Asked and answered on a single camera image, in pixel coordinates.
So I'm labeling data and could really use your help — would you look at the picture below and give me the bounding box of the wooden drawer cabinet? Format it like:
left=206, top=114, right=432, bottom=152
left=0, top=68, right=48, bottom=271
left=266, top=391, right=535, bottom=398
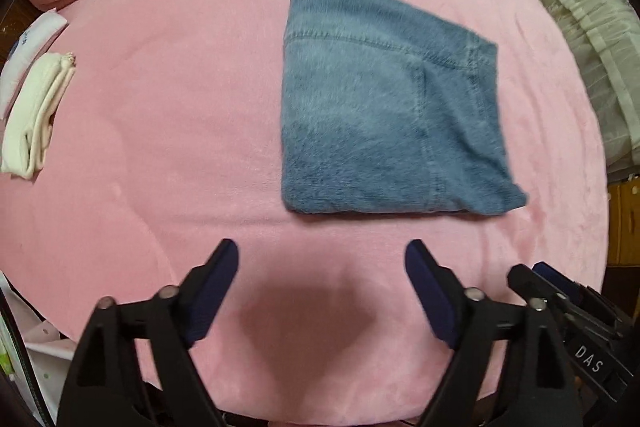
left=605, top=179, right=640, bottom=265

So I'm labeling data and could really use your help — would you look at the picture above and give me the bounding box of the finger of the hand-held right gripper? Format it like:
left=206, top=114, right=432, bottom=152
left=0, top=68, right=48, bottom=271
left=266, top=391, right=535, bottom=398
left=531, top=261, right=627, bottom=324
left=506, top=263, right=577, bottom=316

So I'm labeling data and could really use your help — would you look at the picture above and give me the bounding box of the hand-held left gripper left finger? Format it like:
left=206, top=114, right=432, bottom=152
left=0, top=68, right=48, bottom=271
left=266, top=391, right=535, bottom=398
left=56, top=238, right=241, bottom=427

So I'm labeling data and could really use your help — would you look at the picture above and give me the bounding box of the printed paper bag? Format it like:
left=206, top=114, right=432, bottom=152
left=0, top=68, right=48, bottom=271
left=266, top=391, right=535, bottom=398
left=0, top=277, right=76, bottom=408

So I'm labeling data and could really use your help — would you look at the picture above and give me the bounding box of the pink bed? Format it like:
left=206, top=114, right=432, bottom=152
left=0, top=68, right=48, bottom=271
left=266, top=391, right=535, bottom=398
left=0, top=0, right=613, bottom=423

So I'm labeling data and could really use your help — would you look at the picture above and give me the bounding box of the blue denim jacket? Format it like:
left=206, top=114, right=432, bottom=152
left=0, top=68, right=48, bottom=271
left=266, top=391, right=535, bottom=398
left=280, top=0, right=530, bottom=217

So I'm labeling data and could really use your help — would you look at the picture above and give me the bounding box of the small white printed pillow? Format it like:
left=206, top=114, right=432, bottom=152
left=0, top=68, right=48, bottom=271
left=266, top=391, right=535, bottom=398
left=0, top=9, right=68, bottom=122

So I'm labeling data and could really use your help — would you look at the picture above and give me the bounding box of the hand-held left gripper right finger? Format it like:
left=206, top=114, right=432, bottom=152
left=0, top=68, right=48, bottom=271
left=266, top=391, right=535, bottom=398
left=404, top=239, right=586, bottom=427

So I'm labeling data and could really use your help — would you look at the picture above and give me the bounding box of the cream lace-covered furniture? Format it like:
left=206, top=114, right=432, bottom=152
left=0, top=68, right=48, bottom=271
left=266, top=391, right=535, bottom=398
left=495, top=0, right=640, bottom=180

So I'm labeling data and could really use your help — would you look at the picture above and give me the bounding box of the folded cream cloth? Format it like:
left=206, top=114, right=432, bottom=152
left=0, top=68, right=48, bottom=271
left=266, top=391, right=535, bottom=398
left=0, top=52, right=77, bottom=180

